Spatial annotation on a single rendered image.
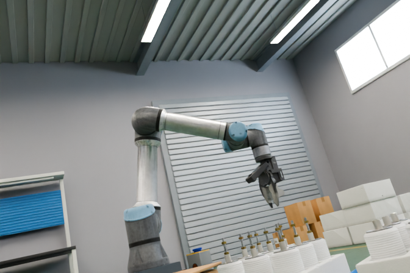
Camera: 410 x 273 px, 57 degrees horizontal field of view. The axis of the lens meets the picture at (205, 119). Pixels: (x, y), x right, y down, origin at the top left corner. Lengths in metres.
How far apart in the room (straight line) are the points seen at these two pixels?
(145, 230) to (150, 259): 0.10
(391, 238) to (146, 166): 0.94
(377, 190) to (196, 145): 3.77
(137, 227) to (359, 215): 3.10
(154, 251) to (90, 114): 5.60
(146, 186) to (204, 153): 5.49
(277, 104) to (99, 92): 3.73
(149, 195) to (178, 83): 6.09
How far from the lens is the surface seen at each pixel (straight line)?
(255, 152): 1.65
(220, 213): 6.91
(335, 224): 4.53
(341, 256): 1.59
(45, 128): 6.76
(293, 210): 5.41
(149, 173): 1.62
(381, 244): 1.21
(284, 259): 1.33
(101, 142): 6.74
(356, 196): 4.19
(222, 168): 7.14
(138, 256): 1.44
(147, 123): 1.55
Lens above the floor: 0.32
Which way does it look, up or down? 18 degrees up
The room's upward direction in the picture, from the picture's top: 14 degrees counter-clockwise
